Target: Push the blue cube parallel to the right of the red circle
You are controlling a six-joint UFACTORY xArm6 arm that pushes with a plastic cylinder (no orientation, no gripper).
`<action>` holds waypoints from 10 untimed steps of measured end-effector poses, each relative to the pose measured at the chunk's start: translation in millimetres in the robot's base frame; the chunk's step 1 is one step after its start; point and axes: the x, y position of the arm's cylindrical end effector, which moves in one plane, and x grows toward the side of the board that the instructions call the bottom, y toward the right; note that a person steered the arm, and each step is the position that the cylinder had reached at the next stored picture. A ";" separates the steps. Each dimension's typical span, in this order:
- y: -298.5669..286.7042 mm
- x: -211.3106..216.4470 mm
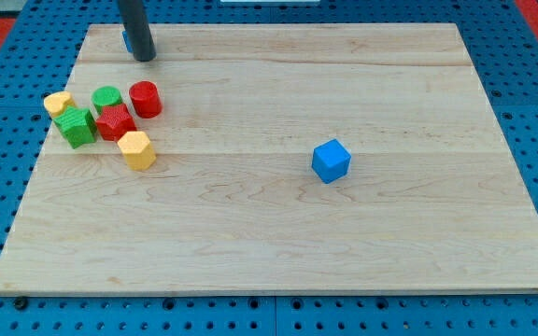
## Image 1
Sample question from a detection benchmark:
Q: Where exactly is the green star block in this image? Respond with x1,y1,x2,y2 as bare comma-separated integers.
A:
53,106,97,149

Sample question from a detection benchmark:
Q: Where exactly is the light wooden board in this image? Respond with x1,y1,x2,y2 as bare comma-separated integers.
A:
0,23,538,297

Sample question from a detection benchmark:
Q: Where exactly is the red cylinder block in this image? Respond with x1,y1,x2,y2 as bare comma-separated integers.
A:
129,81,163,119

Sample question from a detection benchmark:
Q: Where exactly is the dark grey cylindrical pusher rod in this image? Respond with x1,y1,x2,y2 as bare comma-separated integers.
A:
117,0,156,62

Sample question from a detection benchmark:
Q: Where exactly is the yellow heart block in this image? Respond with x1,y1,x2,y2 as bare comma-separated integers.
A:
43,91,77,119

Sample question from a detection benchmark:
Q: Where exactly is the small blue block behind rod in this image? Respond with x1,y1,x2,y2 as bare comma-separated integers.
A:
122,30,133,53

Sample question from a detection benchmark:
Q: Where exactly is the green cylinder block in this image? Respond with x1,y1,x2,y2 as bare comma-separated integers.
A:
91,86,123,115

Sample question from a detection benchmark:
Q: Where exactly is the red star block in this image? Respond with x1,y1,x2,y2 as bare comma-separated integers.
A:
95,104,137,142

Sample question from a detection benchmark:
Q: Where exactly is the yellow hexagon block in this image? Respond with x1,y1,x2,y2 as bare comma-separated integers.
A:
117,131,156,171

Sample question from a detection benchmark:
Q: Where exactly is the blue cube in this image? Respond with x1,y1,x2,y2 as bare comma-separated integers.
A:
311,139,351,184

